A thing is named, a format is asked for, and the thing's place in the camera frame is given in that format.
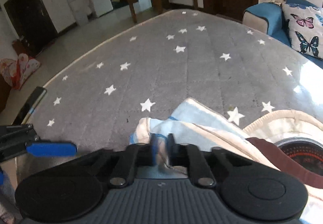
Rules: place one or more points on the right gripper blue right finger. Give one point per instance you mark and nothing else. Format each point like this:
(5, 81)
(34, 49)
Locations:
(190, 157)

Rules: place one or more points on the butterfly print pillow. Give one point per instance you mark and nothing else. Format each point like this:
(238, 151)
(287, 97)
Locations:
(304, 28)

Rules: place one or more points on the blue beige striped shirt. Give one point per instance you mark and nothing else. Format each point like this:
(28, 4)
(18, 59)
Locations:
(261, 141)

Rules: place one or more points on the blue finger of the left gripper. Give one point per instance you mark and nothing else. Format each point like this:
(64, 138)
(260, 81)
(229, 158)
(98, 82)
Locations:
(52, 149)

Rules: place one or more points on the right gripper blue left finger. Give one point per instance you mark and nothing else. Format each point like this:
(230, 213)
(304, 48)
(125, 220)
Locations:
(126, 163)

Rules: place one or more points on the grey star tablecloth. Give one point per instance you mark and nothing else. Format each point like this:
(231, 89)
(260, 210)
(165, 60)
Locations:
(149, 70)

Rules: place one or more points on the black induction cooktop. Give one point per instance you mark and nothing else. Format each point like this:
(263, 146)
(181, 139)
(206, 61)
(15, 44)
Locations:
(306, 152)

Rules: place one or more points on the blue sofa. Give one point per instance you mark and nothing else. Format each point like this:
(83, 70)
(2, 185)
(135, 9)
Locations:
(268, 18)

